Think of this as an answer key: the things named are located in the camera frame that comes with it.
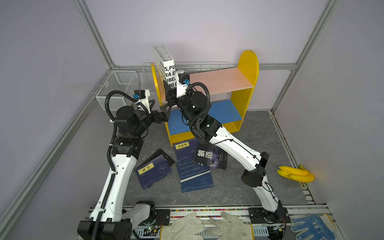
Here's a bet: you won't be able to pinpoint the black wolf cover book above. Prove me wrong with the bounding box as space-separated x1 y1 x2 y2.
194 143 228 170

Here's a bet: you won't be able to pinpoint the blue book yellow label top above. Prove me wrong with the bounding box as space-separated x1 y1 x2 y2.
174 139 200 162

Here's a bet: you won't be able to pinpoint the blue book with barcode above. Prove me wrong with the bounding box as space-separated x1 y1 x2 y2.
176 157 211 183

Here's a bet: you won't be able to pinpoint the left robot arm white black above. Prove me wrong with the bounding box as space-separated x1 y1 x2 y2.
77 90 166 240

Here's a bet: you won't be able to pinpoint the yellow shelf pink blue boards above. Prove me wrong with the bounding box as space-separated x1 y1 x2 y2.
150 50 260 146

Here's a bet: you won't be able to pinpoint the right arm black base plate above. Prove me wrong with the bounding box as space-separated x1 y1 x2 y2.
249 206 291 224

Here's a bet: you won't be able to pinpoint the blue bottom book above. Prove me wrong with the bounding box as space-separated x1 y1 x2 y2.
181 173 214 193

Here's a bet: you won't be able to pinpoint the white work glove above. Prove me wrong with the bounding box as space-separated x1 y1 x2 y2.
160 212 205 240
206 212 254 240

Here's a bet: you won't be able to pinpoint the yellow bananas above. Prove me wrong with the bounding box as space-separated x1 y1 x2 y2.
277 165 315 183

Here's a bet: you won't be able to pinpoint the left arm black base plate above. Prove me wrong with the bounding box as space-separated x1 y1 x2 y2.
139 209 171 226

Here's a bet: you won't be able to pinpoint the dark blue book left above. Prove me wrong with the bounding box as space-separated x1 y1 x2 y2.
135 156 172 190

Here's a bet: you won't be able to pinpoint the white work glove centre right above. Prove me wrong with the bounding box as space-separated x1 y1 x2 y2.
206 212 254 240

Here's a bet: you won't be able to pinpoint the blue dotted glove right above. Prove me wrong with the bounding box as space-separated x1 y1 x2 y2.
291 214 336 240

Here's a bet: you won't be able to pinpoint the white work glove centre left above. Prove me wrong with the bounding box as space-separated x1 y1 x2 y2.
160 212 205 240

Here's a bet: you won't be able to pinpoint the white wire rack rear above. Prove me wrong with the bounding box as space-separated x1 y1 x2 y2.
140 62 237 93

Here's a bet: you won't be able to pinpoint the white book black lettering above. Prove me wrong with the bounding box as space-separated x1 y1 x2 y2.
154 45 177 89

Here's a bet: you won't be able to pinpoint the white mesh basket left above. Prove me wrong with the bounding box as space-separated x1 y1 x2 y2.
96 71 141 111

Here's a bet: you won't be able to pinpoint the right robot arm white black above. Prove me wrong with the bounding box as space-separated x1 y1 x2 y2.
161 71 289 224

